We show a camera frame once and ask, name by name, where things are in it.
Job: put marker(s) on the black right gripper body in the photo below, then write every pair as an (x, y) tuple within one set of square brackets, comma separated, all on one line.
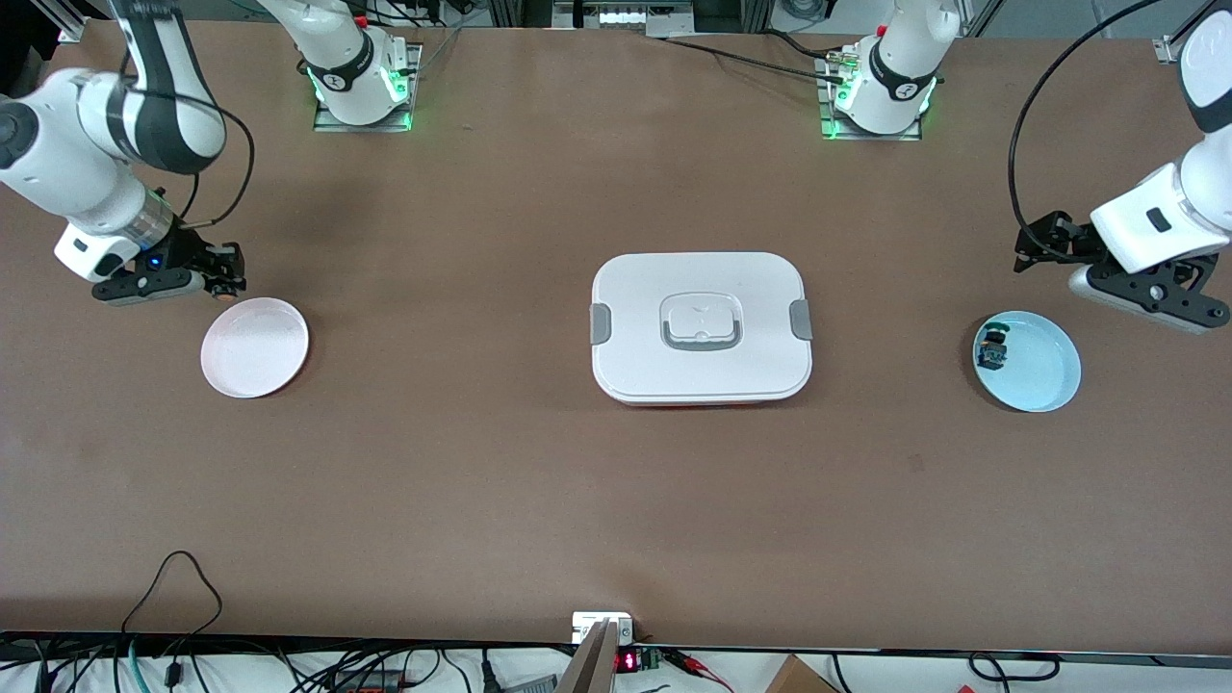
[(190, 254)]

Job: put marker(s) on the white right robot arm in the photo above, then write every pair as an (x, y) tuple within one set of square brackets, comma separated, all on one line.
[(77, 164)]

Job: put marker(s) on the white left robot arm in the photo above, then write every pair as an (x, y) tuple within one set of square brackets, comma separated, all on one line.
[(1174, 212)]

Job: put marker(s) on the white round plate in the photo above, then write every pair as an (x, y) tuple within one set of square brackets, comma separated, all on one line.
[(254, 347)]

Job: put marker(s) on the light blue round plate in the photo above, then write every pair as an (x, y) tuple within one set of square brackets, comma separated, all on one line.
[(1044, 361)]

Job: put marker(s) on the white power strip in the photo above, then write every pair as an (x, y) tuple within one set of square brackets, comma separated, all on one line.
[(640, 16)]

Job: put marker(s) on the brown cardboard box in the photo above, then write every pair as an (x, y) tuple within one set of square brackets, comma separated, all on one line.
[(799, 679)]

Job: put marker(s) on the red clip lead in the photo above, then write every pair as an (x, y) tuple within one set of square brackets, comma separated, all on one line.
[(698, 667)]

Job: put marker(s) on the red digit display module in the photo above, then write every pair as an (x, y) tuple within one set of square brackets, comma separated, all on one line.
[(626, 661)]

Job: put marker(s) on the green black switch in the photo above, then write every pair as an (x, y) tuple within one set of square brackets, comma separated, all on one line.
[(991, 351)]

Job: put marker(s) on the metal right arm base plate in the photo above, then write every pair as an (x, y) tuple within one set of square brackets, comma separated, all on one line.
[(332, 125)]

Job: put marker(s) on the aluminium frame profile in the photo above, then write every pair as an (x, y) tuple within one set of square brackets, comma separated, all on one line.
[(1167, 48)]

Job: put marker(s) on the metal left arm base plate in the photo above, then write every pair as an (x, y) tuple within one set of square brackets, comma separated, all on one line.
[(837, 135)]

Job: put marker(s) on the white mounting bracket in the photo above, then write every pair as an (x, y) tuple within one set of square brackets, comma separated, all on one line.
[(587, 624)]

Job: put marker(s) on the grey camera mount bar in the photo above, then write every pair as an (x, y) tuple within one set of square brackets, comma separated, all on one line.
[(592, 664)]

